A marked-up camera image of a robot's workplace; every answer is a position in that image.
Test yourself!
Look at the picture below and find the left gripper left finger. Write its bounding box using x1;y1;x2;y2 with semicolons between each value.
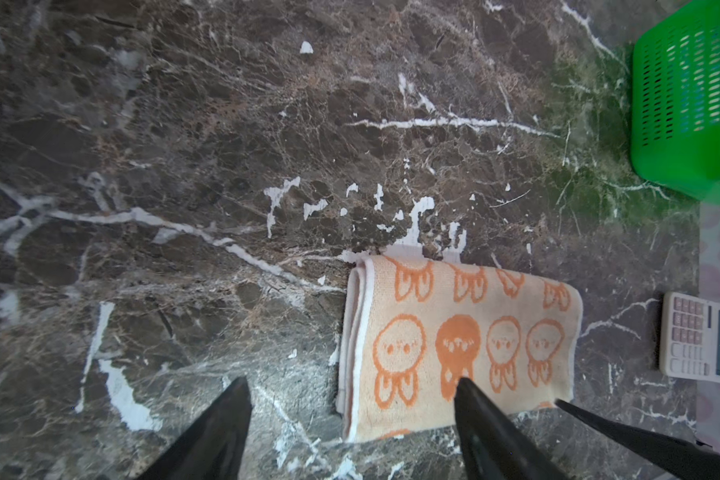
138;377;253;480

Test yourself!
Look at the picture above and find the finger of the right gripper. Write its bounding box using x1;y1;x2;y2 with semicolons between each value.
554;399;720;480

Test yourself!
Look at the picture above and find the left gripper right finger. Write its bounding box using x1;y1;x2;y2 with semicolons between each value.
454;377;566;479

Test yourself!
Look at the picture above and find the orange patterned towel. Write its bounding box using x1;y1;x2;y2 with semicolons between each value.
336;255;583;443

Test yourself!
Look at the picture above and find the pink white calculator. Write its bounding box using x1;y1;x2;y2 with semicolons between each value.
659;292;720;384

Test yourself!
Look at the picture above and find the green plastic basket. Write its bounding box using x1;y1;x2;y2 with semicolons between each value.
630;0;720;205

